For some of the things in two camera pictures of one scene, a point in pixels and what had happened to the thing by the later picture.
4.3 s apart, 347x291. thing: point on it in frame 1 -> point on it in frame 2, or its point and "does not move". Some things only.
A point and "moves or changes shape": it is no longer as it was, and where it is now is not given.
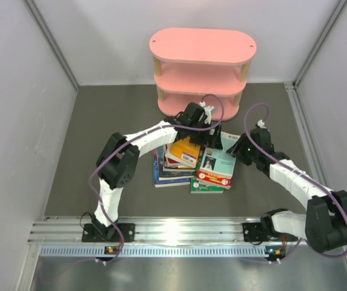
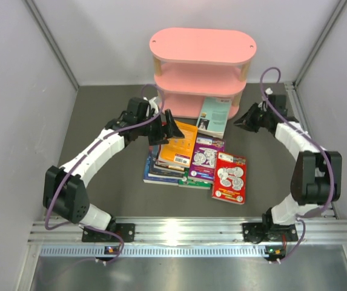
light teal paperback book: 217,160 moves or changes shape
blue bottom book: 158,183 -> 157,180
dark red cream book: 171,163 -> 160,164
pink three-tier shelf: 209,66 does not move
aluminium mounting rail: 149,231 does not move
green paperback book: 198,187 -> 186,182
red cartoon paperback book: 214,178 -> 229,177
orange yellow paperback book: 184,151 moves or changes shape
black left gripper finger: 199,137 -> 161,142
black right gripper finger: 246,159 -> 251,128
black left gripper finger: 215,140 -> 171,127
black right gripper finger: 236,148 -> 249,118
